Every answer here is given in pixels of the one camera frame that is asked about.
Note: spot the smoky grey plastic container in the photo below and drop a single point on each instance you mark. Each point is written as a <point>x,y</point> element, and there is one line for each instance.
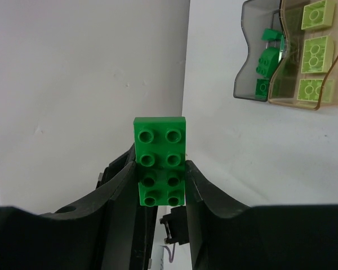
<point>255,17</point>

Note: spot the dark green 2x4 lego plate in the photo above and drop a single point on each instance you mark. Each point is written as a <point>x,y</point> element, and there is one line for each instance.
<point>160,145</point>

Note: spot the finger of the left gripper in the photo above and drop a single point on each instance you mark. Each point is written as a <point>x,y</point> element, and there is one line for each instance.
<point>116,167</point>
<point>176,226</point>

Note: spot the tiny dark green lego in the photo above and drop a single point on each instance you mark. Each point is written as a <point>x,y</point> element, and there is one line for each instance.
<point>282,48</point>

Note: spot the light green sloped lego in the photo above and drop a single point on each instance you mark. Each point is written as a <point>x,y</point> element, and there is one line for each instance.
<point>317,55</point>

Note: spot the amber plastic container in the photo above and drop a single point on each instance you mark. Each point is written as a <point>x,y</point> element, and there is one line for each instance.
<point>307,75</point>

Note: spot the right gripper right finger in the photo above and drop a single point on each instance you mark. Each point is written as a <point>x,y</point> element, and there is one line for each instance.
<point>227,234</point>

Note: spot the small dark green curved lego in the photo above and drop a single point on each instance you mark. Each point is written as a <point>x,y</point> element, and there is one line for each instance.
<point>271,35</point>

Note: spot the dark green 2x2 lego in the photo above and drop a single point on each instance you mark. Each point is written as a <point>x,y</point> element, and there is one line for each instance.
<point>262,88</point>

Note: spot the dark green 2x4 lego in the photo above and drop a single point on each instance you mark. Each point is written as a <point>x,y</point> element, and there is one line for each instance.
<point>268,62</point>

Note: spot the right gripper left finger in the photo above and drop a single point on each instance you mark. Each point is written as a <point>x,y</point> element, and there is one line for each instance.
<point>94,232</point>

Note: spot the light green 2x2 lego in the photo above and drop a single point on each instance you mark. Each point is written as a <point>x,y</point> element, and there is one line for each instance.
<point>318,15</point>

